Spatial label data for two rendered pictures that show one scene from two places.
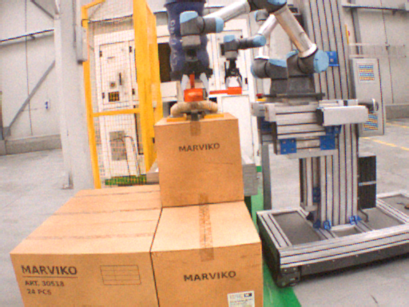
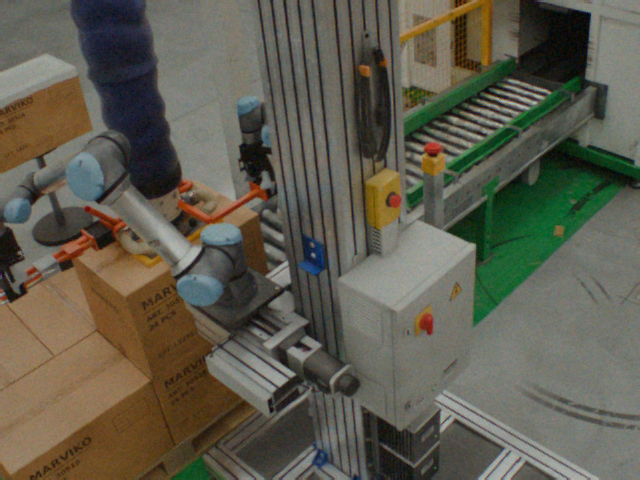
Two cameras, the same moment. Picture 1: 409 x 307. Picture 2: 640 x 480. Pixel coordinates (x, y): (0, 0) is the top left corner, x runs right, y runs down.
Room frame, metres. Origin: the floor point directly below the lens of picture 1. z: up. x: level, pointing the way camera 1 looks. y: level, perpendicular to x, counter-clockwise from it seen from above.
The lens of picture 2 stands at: (1.31, -2.02, 2.45)
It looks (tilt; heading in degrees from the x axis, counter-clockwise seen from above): 36 degrees down; 50
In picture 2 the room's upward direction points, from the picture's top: 7 degrees counter-clockwise
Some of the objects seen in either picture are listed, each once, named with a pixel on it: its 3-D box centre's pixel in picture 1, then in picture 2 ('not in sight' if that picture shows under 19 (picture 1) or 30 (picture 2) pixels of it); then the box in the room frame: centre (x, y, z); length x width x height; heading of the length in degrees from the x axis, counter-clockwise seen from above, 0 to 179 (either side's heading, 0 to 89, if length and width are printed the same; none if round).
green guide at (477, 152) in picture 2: not in sight; (511, 134); (4.20, -0.23, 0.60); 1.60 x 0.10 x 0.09; 0
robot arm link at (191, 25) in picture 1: (189, 24); not in sight; (1.73, 0.01, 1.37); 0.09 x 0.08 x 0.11; 120
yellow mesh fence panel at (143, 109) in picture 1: (113, 105); not in sight; (3.67, 0.76, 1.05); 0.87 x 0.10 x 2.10; 52
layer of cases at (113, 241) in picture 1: (147, 246); (98, 353); (2.00, 0.33, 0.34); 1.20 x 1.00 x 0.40; 0
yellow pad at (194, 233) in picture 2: (212, 112); (178, 234); (2.32, -0.06, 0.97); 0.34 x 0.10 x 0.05; 2
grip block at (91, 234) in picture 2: not in sight; (99, 234); (2.06, 0.03, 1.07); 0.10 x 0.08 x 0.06; 92
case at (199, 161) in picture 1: (198, 154); (174, 274); (2.30, 0.03, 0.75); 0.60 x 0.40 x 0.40; 1
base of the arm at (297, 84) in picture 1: (299, 84); (230, 278); (2.20, -0.54, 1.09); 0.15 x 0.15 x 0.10
